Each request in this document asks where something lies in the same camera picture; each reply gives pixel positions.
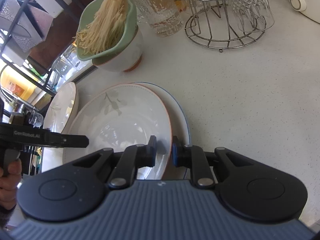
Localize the grey cutlery holder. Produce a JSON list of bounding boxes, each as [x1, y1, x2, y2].
[[1, 0, 53, 62]]

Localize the black metal dish rack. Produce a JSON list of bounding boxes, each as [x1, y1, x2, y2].
[[1, 0, 85, 95]]

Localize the green plastic colander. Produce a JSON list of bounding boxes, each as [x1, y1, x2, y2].
[[75, 0, 138, 62]]

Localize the person's left hand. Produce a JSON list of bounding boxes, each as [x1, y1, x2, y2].
[[0, 159, 22, 210]]

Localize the white bowl orange base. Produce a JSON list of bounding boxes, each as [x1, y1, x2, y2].
[[92, 27, 144, 73]]

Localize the metal wire cup rack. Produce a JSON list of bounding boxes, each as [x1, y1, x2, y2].
[[175, 0, 265, 52]]

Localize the small glass cup in sink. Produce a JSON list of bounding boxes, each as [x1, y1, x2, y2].
[[28, 111, 44, 128]]

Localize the pale yellow noodles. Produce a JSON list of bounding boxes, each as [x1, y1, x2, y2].
[[73, 0, 138, 55]]

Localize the upturned clear glass left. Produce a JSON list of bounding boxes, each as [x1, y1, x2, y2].
[[52, 43, 87, 80]]

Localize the textured glass pitcher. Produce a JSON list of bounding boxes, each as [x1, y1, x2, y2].
[[133, 0, 183, 37]]

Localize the white floral plate orange rim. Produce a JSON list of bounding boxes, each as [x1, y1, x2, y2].
[[62, 83, 172, 180]]

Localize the white plate blue rim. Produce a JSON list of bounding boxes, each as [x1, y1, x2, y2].
[[135, 82, 191, 180]]

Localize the upturned cut glass cup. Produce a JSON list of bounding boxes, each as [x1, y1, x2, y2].
[[227, 0, 274, 33]]

